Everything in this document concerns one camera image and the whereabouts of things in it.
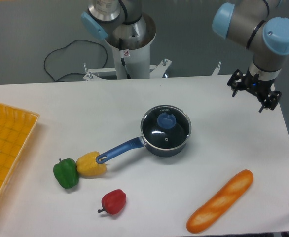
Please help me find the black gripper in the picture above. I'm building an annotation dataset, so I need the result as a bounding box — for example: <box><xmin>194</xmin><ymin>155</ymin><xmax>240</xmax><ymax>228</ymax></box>
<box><xmin>227</xmin><ymin>67</ymin><xmax>282</xmax><ymax>112</ymax></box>

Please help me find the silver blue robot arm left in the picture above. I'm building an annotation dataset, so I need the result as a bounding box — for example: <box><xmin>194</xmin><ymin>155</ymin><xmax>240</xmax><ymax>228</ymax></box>
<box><xmin>81</xmin><ymin>0</ymin><xmax>236</xmax><ymax>79</ymax></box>

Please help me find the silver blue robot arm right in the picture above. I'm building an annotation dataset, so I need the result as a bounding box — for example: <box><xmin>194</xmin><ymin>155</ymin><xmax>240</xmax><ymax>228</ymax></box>
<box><xmin>212</xmin><ymin>0</ymin><xmax>289</xmax><ymax>110</ymax></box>

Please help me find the glass lid blue knob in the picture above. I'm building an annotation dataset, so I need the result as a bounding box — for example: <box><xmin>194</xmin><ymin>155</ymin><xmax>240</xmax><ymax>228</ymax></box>
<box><xmin>141</xmin><ymin>105</ymin><xmax>191</xmax><ymax>150</ymax></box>

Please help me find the orange baguette bread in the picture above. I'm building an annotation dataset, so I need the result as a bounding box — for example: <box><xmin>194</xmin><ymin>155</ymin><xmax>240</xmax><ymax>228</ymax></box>
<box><xmin>186</xmin><ymin>169</ymin><xmax>253</xmax><ymax>234</ymax></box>

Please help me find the red bell pepper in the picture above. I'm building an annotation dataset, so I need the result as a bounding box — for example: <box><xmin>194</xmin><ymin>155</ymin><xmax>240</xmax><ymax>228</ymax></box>
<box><xmin>98</xmin><ymin>189</ymin><xmax>127</xmax><ymax>215</ymax></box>

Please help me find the yellow bell pepper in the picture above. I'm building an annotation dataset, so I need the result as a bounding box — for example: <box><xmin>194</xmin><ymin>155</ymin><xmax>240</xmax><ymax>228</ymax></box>
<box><xmin>76</xmin><ymin>151</ymin><xmax>107</xmax><ymax>177</ymax></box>

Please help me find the green bell pepper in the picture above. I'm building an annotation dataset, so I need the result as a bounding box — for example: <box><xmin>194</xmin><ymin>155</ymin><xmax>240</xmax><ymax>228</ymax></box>
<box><xmin>53</xmin><ymin>158</ymin><xmax>79</xmax><ymax>189</ymax></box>

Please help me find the yellow woven basket tray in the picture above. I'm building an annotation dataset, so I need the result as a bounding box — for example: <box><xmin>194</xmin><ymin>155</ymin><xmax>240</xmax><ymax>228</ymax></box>
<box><xmin>0</xmin><ymin>103</ymin><xmax>39</xmax><ymax>197</ymax></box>

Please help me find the blue saucepan with handle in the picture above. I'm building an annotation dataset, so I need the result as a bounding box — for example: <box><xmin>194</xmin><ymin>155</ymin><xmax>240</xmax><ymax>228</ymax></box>
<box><xmin>95</xmin><ymin>105</ymin><xmax>191</xmax><ymax>164</ymax></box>

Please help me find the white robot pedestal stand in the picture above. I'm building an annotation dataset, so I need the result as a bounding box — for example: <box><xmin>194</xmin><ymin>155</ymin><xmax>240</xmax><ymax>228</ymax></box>
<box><xmin>81</xmin><ymin>12</ymin><xmax>172</xmax><ymax>79</ymax></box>

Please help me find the black floor cable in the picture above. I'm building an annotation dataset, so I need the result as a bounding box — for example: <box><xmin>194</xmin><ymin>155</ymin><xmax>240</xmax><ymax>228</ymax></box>
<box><xmin>43</xmin><ymin>39</ymin><xmax>108</xmax><ymax>82</ymax></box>

